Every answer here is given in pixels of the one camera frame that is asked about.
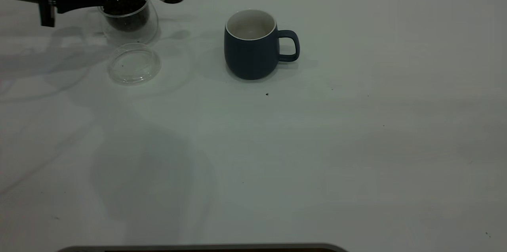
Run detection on dark blue ceramic mug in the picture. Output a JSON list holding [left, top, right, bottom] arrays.
[[224, 10, 300, 81]]

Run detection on dark roasted coffee beans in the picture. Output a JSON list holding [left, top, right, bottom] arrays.
[[104, 0, 150, 33]]

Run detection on clear double-wall glass cup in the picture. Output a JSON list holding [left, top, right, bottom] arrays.
[[97, 0, 159, 46]]

